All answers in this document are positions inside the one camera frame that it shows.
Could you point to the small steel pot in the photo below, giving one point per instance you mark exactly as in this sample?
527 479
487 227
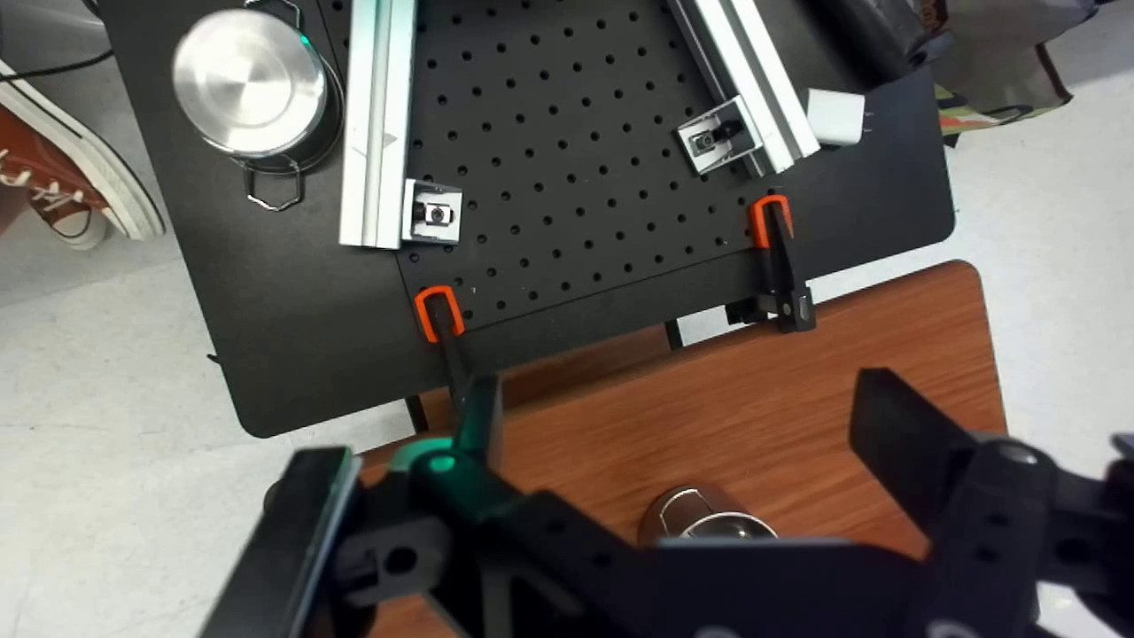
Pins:
705 516

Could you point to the orange black spring clamp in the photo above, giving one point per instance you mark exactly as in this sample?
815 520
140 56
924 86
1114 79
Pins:
439 323
772 267

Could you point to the silver rail corner bracket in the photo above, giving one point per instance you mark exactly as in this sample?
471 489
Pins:
718 134
435 214

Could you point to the black side table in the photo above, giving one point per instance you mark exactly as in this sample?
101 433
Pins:
277 338

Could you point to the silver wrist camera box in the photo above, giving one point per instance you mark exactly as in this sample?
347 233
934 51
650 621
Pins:
288 543

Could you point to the white power adapter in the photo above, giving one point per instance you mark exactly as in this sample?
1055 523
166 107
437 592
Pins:
837 118

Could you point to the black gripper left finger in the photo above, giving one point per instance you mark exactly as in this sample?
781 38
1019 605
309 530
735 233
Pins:
482 425

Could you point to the black perforated board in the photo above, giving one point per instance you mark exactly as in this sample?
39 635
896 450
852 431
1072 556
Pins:
568 144

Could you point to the steel pot with lid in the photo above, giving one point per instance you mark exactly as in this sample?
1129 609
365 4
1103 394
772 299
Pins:
250 79

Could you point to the red white sneaker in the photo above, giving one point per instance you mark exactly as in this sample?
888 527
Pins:
73 164

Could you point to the aluminium extrusion rail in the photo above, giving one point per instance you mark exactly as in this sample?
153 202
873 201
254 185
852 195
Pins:
377 118
757 77

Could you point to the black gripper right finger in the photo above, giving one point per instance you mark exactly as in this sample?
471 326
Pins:
906 444

